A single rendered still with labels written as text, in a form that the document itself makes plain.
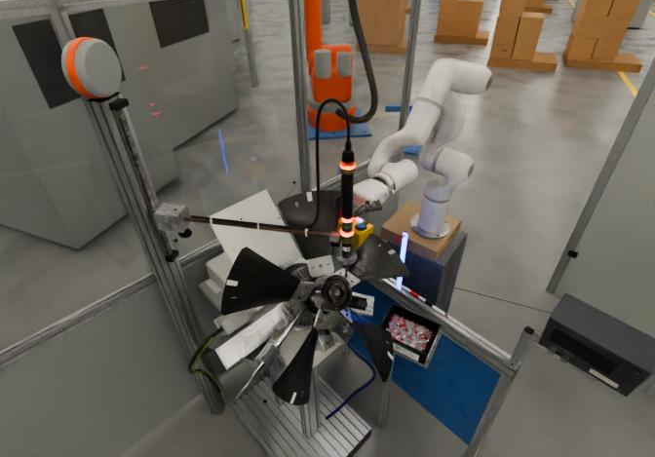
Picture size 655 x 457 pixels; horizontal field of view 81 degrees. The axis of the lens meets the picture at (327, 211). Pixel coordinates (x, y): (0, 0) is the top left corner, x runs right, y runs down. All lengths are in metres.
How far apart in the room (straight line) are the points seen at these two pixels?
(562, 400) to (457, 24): 8.73
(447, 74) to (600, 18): 7.78
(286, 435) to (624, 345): 1.59
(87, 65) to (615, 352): 1.62
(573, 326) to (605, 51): 8.11
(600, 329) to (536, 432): 1.30
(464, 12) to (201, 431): 9.50
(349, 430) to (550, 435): 1.07
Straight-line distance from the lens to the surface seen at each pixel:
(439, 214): 1.83
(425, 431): 2.43
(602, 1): 9.01
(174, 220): 1.40
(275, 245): 1.49
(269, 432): 2.32
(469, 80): 1.44
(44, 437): 2.19
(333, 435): 2.28
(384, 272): 1.43
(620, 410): 2.89
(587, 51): 9.16
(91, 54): 1.26
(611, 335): 1.39
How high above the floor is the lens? 2.18
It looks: 36 degrees down
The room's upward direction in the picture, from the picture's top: 1 degrees counter-clockwise
